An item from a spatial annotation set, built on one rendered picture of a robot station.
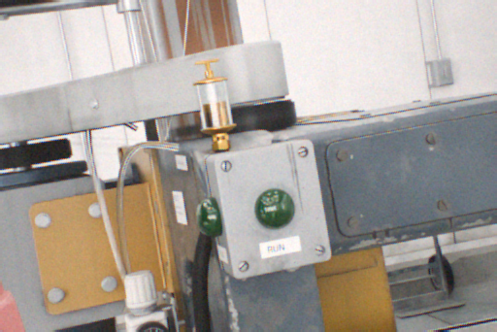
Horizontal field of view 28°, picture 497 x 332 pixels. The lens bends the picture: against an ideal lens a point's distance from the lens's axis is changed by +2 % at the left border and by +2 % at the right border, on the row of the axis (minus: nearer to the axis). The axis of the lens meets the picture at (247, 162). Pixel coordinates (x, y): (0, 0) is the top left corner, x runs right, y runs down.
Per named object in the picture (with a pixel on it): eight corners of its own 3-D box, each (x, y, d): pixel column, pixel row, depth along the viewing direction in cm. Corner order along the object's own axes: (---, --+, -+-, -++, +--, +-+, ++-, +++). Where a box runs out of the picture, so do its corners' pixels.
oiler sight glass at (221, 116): (206, 128, 75) (198, 83, 75) (200, 129, 78) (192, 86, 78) (236, 123, 76) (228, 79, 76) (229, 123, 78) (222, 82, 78)
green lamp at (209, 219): (203, 243, 69) (196, 201, 69) (196, 239, 72) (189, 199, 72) (238, 235, 70) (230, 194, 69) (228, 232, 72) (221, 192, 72)
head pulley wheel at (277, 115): (214, 141, 85) (209, 113, 85) (195, 141, 93) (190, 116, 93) (310, 123, 87) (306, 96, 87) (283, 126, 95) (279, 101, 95)
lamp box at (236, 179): (234, 281, 69) (213, 156, 68) (220, 273, 73) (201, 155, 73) (333, 259, 70) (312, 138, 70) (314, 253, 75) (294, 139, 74)
